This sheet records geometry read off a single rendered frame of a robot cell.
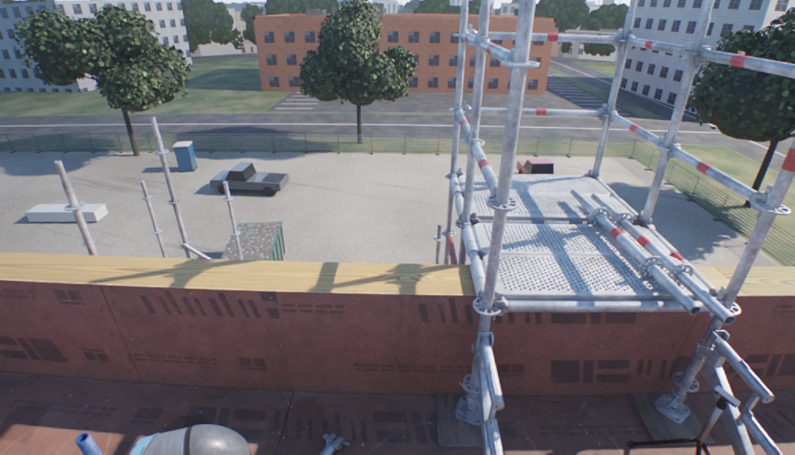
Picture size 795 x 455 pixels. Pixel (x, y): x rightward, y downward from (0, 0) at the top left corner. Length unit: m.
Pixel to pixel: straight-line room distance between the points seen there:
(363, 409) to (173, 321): 1.07
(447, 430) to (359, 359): 0.56
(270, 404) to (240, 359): 0.29
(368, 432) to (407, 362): 0.39
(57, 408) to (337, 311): 1.67
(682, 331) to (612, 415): 0.57
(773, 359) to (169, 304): 3.18
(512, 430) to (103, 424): 2.10
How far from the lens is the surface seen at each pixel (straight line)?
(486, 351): 1.82
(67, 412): 2.87
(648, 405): 2.67
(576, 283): 2.01
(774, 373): 3.08
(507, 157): 1.45
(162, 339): 2.46
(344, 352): 2.16
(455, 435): 2.24
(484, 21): 2.08
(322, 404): 2.37
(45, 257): 2.83
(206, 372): 2.53
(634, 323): 2.29
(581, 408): 2.52
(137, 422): 2.62
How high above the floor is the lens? 1.89
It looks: 27 degrees down
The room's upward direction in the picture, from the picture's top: straight up
